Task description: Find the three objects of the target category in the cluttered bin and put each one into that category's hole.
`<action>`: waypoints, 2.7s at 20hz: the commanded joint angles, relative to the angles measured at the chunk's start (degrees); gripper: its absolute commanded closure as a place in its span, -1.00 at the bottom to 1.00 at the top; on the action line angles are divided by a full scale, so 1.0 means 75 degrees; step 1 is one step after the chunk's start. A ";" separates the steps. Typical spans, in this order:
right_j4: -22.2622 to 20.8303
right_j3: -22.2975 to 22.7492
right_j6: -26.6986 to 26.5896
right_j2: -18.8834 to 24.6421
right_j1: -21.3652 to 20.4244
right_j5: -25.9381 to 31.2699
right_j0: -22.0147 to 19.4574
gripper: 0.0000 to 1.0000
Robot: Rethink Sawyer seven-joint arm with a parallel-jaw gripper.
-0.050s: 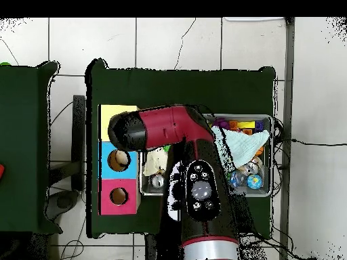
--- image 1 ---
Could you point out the green covered side table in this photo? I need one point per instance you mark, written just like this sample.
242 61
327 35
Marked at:
21 122

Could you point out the wooden box with three holes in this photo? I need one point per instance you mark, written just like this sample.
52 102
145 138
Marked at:
119 187

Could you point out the black stand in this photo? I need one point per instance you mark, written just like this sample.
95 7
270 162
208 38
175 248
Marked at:
78 122

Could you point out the yellow plastic block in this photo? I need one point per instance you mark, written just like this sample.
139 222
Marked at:
245 124

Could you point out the cream waffle cloth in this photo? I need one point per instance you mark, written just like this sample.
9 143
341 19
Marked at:
156 162

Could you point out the mint knitted cloth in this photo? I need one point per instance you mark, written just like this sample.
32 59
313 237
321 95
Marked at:
244 146

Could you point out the purple spiky toy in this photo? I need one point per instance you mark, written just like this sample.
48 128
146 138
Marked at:
221 123

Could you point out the blue globe ball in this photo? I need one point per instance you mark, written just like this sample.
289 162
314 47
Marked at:
254 181

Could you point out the clear mesh bin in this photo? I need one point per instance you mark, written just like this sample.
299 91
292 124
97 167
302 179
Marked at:
257 192

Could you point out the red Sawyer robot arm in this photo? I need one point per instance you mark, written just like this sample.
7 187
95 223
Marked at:
168 127

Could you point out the dark green table cloth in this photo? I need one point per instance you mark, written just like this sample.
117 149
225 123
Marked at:
176 86

